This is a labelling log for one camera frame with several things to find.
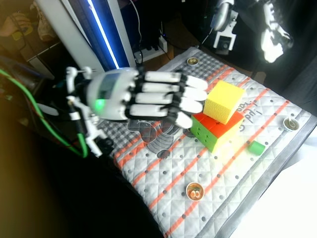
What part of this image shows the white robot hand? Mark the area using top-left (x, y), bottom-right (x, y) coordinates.
top-left (87, 68), bottom-right (209, 129)
top-left (259, 0), bottom-right (295, 63)

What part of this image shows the yellow block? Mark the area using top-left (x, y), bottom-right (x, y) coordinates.
top-left (203, 80), bottom-right (246, 125)

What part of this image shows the Rubik's cube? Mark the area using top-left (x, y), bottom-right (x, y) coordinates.
top-left (190, 110), bottom-right (245, 153)

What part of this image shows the white power strip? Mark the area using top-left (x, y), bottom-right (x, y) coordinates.
top-left (133, 34), bottom-right (169, 63)

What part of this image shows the white column blue light strip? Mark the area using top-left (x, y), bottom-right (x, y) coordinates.
top-left (34, 0), bottom-right (136, 72)

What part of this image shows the small bowl with spoon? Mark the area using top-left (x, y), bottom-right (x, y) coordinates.
top-left (283, 117), bottom-right (300, 132)

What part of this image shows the grey bear print quilt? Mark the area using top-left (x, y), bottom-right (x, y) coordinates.
top-left (95, 46), bottom-right (313, 238)

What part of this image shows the green cup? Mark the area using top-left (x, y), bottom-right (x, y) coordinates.
top-left (248, 140), bottom-right (266, 156)

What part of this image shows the small bowl with egg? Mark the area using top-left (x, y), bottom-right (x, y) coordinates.
top-left (185, 182), bottom-right (205, 202)

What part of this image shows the green cable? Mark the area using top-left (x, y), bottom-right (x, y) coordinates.
top-left (0, 68), bottom-right (89, 158)

